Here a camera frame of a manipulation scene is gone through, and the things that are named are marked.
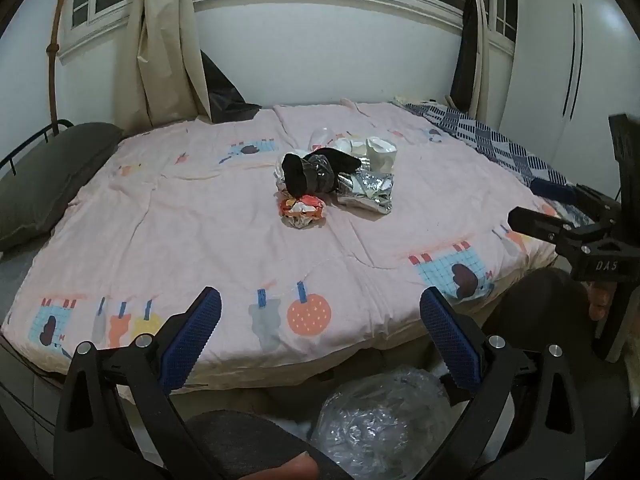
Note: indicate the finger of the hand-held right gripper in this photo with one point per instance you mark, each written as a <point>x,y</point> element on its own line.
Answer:
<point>535,225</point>
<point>597,202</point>

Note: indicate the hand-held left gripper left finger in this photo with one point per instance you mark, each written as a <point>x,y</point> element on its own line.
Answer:
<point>196,334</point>

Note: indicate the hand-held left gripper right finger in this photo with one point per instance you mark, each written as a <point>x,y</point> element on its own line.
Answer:
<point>449,341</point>

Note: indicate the clear plastic bag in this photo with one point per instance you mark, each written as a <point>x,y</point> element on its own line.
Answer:
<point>380,425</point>

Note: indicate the orange wrapper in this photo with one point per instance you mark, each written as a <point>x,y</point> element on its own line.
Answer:
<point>302,211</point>

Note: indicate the white paper cup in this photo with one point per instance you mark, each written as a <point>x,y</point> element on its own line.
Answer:
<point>382,155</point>

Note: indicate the silver foil packet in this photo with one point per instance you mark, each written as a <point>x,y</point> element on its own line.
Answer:
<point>367,190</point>

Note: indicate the black plastic bag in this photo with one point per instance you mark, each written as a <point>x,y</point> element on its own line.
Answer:
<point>300,172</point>

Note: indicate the person's right hand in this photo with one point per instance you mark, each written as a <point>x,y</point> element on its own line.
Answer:
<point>598,307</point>

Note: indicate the blue checked blanket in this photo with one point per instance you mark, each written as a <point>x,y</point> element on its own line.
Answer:
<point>490,142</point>

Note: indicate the person's left leg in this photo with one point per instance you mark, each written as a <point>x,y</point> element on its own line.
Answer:
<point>235,432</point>

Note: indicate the pink printed blanket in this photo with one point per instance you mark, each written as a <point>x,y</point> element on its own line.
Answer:
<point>200,220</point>

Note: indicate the white wardrobe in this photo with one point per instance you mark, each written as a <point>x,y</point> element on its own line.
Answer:
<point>550,60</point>

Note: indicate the dark curtain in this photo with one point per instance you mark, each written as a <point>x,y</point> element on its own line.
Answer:
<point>465,60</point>

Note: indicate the beige curtain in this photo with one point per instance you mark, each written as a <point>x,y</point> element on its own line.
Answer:
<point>487,35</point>
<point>160,50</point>

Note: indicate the grey pillow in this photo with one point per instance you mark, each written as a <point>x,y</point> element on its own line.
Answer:
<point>45,185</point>

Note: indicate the wooden stick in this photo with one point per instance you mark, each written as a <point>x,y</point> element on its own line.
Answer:
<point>53,60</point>

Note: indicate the black metal bed frame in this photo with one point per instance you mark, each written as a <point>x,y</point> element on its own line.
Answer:
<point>30,142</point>

